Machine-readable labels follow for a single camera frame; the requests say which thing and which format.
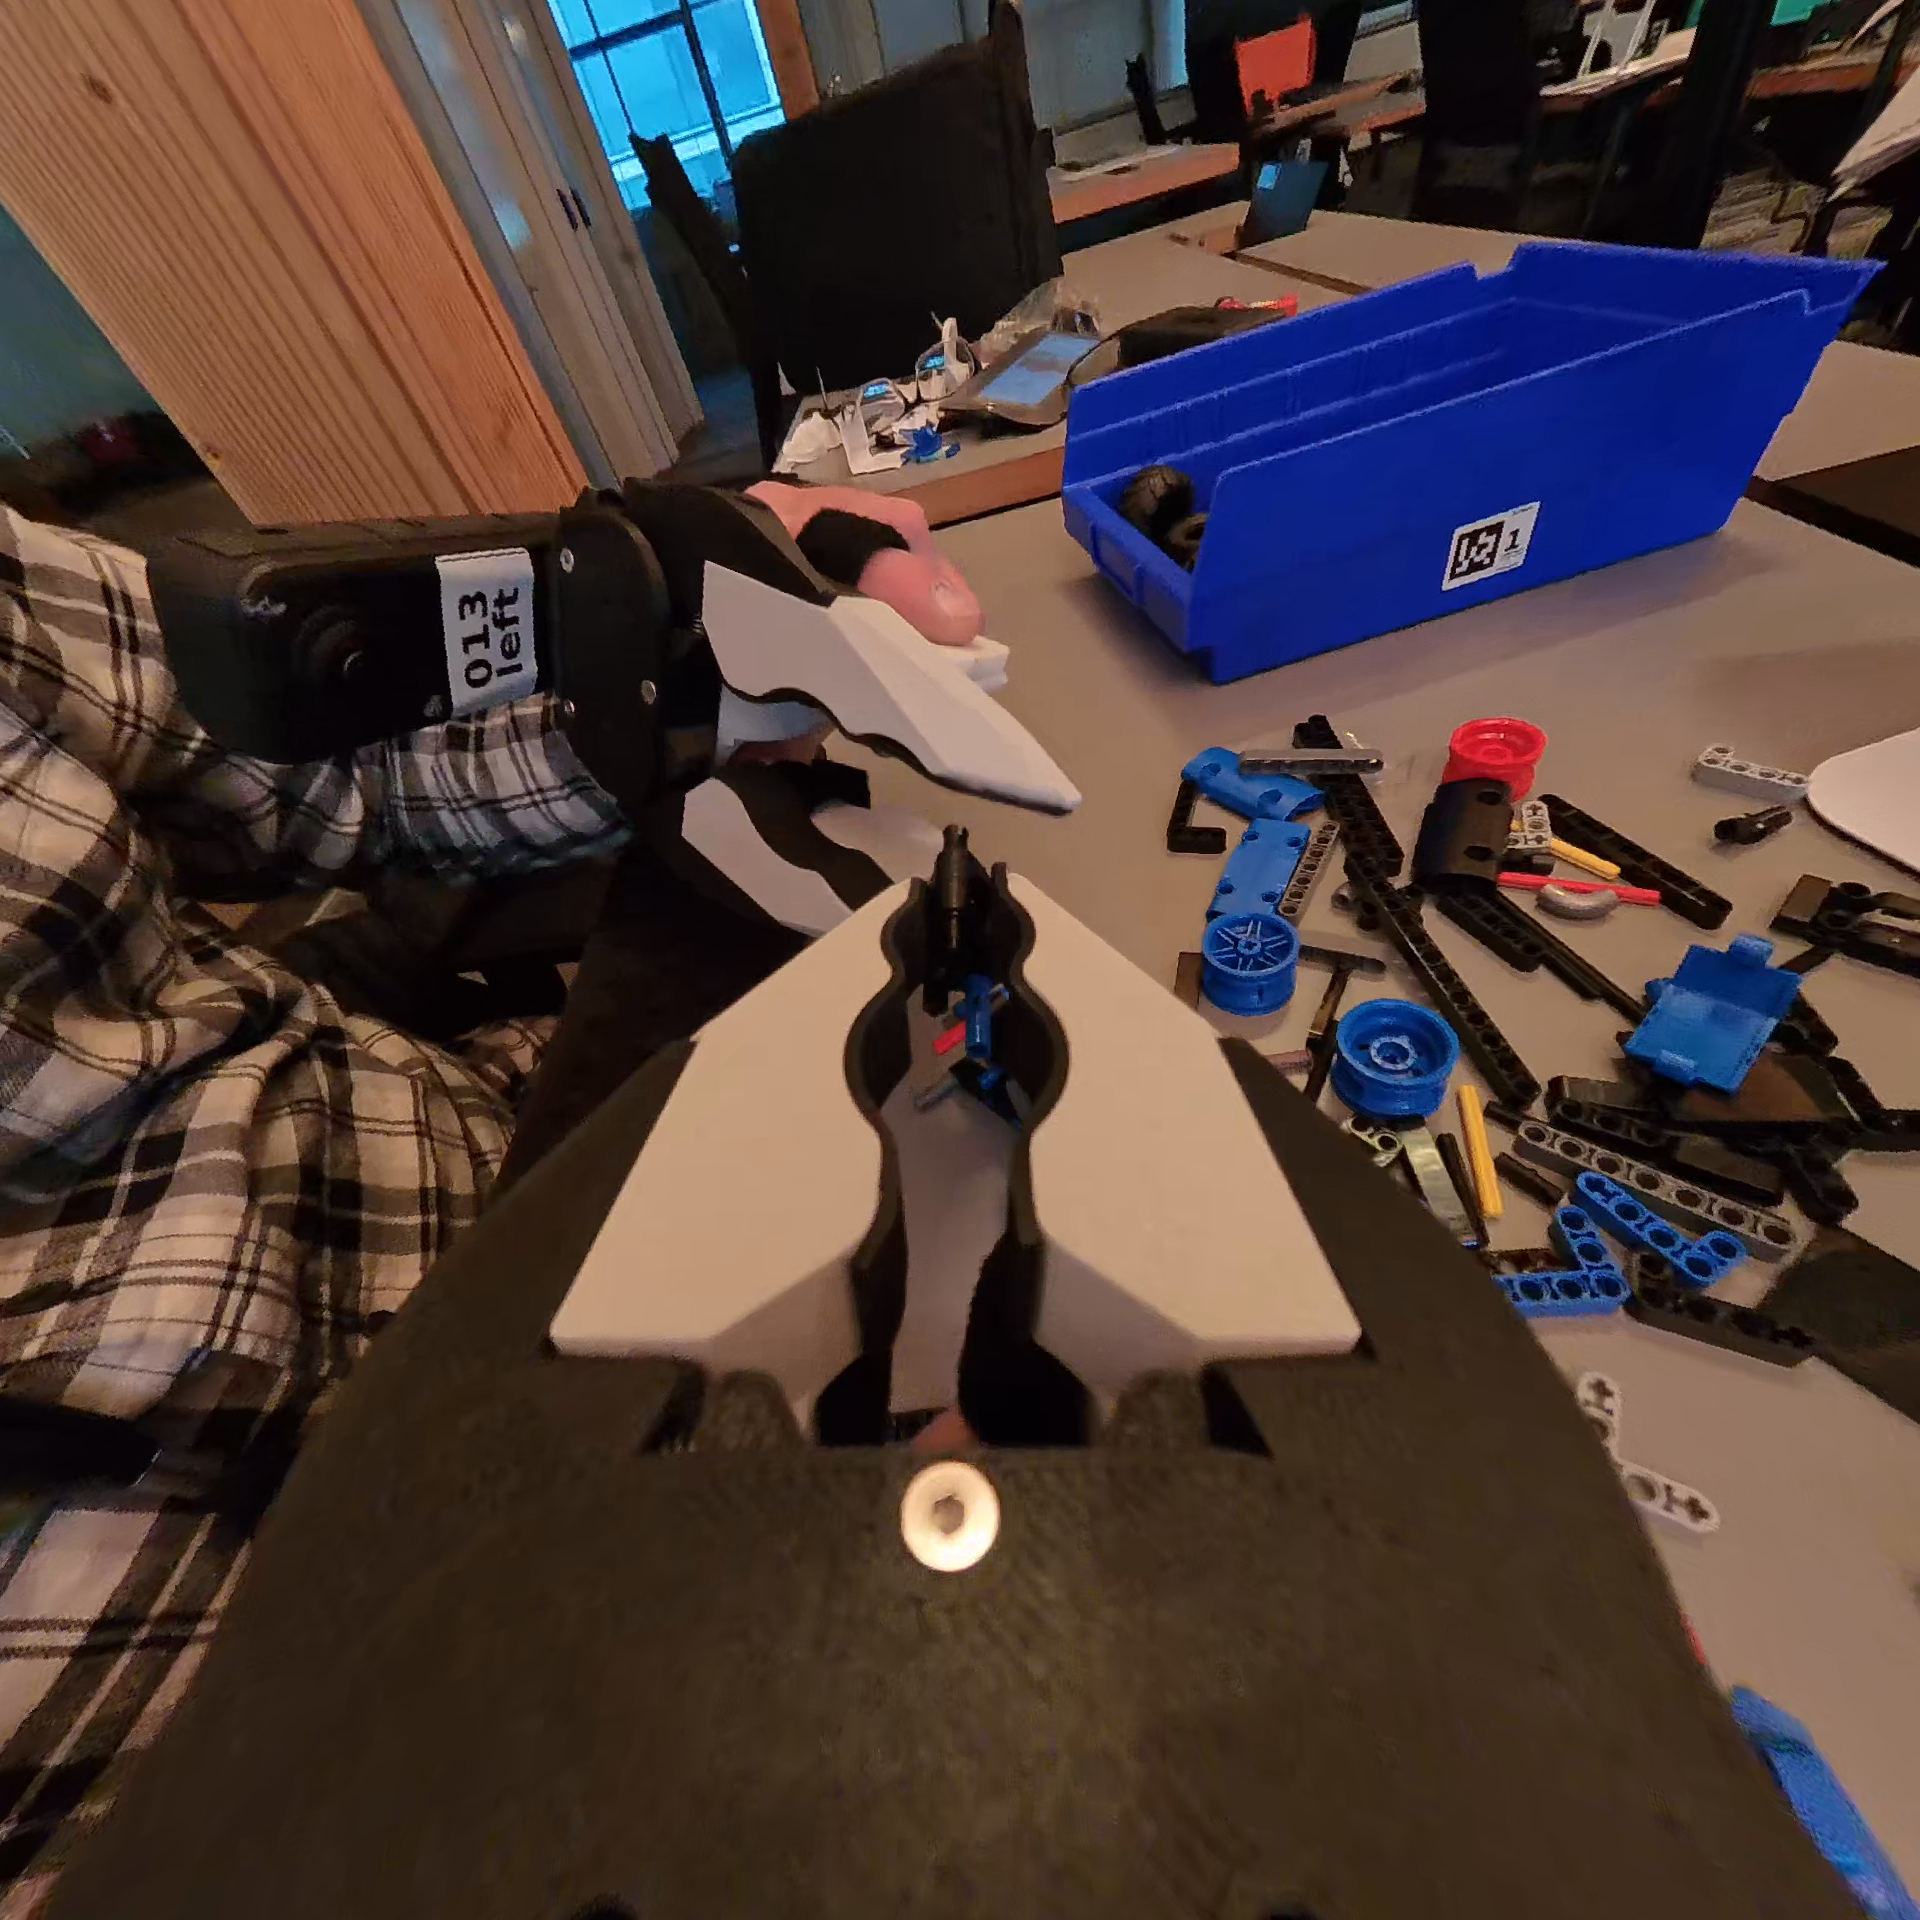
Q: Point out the light grey short beam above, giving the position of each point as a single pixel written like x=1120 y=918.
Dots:
x=1757 y=771

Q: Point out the heap of black beams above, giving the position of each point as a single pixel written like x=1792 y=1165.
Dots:
x=1681 y=1124

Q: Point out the black thin axle piece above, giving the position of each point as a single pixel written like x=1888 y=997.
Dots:
x=1330 y=1036

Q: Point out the blue angle beam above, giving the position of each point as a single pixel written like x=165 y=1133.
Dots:
x=1635 y=1218
x=1560 y=1286

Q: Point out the black rubber tire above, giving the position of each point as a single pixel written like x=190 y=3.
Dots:
x=1154 y=494
x=1189 y=542

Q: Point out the blue hinged fender panel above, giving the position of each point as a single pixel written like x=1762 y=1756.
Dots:
x=1710 y=1020

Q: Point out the person's left hand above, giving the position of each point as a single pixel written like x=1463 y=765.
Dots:
x=931 y=598

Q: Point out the yellow short axle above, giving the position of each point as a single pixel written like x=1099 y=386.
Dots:
x=1584 y=858

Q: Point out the blue wheel rim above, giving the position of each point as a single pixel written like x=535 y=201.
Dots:
x=1394 y=1059
x=1248 y=960

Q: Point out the grey desk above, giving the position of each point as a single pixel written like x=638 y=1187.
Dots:
x=1499 y=674

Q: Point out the grey table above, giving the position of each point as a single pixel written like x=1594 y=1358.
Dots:
x=1845 y=420

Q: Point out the black rectangular frame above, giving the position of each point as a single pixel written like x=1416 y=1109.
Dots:
x=1845 y=915

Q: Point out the black stubby pin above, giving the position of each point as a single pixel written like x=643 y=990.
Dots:
x=1757 y=825

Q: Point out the blue storage bin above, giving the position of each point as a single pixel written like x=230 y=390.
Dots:
x=1349 y=494

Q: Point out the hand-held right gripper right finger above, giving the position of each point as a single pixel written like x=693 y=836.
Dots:
x=1201 y=1200

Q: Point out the light grey small connector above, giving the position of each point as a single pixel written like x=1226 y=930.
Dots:
x=1530 y=835

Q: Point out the laptop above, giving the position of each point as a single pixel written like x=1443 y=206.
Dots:
x=1288 y=201

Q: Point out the black bracket piece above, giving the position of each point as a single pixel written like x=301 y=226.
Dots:
x=1185 y=825

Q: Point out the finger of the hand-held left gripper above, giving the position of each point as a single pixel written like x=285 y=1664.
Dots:
x=902 y=691
x=720 y=833

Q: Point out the light grey angle connector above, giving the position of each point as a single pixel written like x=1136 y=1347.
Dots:
x=1665 y=1483

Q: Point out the window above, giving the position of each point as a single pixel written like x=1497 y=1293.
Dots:
x=661 y=90

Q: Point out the blue flat holed panel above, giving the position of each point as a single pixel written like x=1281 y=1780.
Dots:
x=1275 y=869

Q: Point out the grey long beam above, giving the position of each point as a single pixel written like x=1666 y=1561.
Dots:
x=1319 y=757

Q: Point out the dark grey holed beam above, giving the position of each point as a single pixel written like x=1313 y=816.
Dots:
x=1589 y=1153

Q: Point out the long black holed beam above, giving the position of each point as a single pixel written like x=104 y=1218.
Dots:
x=1410 y=930

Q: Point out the person's plaid shirt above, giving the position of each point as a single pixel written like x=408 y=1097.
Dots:
x=224 y=1049

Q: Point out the black connector piece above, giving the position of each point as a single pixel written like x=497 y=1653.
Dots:
x=955 y=900

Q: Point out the white small gadgets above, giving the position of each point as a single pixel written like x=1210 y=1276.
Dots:
x=885 y=427

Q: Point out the wooden cabinet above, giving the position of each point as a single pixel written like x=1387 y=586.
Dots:
x=301 y=270

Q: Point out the grey tablet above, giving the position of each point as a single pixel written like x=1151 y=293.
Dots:
x=1043 y=374

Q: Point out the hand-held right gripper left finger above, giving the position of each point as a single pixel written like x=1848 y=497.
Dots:
x=720 y=1200

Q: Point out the orange chair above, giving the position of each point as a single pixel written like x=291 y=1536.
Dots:
x=1275 y=59

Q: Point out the red axle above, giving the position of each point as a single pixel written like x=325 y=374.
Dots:
x=1642 y=897

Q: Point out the black square flat panel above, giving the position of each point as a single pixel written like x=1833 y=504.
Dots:
x=1862 y=1320

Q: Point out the black curved panel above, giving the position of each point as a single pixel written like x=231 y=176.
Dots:
x=1463 y=833

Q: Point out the red wheel rim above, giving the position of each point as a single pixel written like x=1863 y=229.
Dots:
x=1499 y=749

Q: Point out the blue curved panel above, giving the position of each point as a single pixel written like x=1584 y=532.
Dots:
x=1238 y=780

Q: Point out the white rounded board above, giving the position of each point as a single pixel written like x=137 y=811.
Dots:
x=1874 y=802

